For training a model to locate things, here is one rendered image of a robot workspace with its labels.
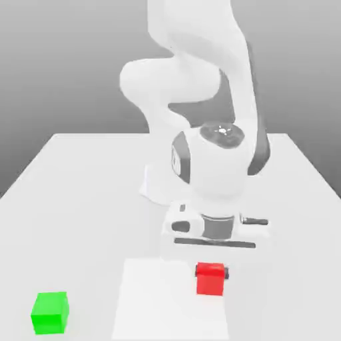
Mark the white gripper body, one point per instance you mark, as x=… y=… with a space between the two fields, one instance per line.
x=213 y=243

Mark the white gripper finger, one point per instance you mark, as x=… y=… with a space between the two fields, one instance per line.
x=226 y=273
x=197 y=270

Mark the small red cube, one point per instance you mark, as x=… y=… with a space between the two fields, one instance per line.
x=210 y=281

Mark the small green cube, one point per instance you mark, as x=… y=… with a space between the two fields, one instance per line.
x=49 y=314

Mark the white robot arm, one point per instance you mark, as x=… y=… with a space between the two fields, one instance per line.
x=213 y=170

